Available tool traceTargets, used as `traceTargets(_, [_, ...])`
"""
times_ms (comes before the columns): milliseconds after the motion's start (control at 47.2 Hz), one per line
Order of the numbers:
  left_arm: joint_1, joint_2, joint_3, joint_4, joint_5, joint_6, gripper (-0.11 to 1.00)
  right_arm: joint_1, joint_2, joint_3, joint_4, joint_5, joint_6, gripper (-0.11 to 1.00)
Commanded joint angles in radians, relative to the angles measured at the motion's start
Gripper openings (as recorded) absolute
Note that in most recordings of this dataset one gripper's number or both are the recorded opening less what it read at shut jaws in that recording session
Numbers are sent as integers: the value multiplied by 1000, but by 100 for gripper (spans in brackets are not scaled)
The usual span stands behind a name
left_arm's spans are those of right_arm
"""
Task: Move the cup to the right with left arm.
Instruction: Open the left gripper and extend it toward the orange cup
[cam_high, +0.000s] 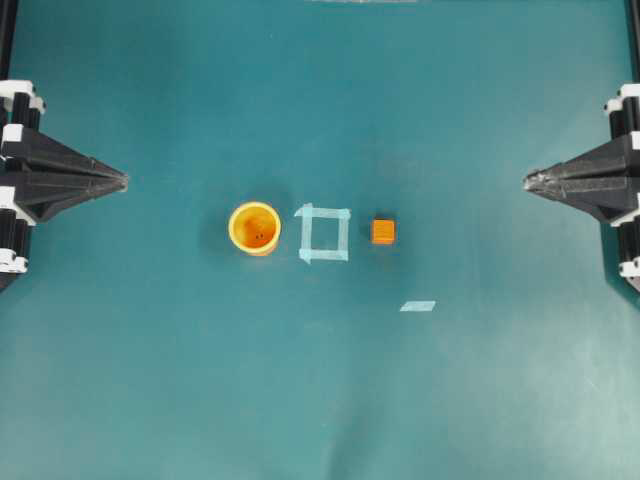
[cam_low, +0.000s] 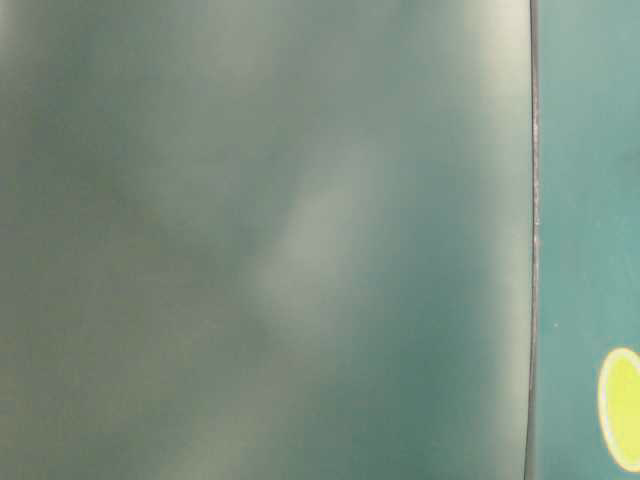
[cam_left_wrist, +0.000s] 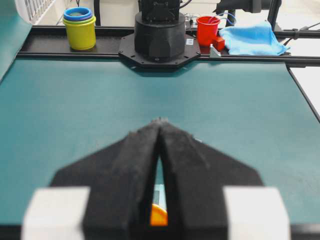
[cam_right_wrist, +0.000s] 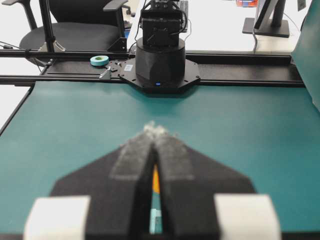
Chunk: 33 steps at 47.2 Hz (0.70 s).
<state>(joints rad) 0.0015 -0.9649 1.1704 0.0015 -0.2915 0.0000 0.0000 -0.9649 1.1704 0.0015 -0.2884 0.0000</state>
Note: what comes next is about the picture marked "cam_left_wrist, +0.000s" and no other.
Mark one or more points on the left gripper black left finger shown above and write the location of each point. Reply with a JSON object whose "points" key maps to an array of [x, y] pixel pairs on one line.
{"points": [[99, 197]]}

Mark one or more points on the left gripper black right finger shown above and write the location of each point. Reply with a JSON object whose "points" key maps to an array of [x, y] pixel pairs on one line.
{"points": [[213, 196]]}

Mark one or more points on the orange cup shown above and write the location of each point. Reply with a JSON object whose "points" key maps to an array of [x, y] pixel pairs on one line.
{"points": [[158, 216]]}

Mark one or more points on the red cup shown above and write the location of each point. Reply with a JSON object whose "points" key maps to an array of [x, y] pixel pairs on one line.
{"points": [[207, 29]]}

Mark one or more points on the green table mat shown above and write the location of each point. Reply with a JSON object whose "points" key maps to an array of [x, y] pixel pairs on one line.
{"points": [[23, 168]]}

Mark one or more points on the small red block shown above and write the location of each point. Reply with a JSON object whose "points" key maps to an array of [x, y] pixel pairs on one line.
{"points": [[219, 43]]}

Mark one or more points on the blue cloth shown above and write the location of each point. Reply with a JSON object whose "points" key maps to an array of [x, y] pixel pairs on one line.
{"points": [[255, 40]]}

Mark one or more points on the yellow-green stacked cups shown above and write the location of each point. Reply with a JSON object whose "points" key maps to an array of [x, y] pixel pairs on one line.
{"points": [[80, 28]]}

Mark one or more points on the metal corner bracket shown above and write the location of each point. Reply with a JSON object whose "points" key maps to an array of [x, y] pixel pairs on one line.
{"points": [[213, 52]]}

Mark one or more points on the black rail frame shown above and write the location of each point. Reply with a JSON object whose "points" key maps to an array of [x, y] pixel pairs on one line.
{"points": [[250, 57]]}

